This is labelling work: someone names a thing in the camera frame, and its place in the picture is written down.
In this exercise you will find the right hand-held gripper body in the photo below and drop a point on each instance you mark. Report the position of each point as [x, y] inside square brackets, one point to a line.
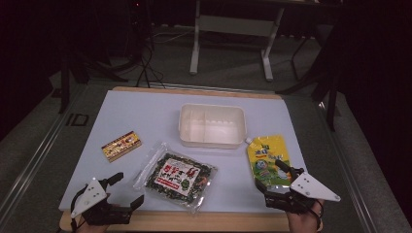
[311, 189]

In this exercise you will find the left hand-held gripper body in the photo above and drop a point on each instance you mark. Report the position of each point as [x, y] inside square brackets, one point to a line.
[97, 213]

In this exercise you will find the yellow spout pouch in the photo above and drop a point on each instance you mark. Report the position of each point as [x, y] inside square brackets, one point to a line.
[265, 155]

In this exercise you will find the clear seaweed snack packet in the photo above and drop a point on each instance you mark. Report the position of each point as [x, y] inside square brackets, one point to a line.
[176, 176]

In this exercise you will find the white plastic container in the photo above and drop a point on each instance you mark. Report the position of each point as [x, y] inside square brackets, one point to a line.
[212, 126]

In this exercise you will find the person's left hand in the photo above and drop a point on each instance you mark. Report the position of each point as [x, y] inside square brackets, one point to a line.
[92, 229]

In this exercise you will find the person's right hand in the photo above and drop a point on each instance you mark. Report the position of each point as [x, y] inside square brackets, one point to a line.
[304, 223]

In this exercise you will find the gold and red box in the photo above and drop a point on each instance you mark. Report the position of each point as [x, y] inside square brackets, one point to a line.
[121, 146]

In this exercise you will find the white table mat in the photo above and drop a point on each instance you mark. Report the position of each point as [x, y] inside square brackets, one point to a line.
[145, 113]

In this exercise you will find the black chair legs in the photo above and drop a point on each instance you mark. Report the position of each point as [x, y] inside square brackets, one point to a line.
[330, 97]

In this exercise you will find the black stand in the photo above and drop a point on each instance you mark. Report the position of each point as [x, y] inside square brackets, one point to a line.
[66, 74]

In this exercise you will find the metal floor rail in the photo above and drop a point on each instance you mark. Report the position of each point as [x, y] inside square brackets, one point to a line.
[350, 168]
[32, 161]

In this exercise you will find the white desk frame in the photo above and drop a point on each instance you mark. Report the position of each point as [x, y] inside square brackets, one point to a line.
[234, 26]

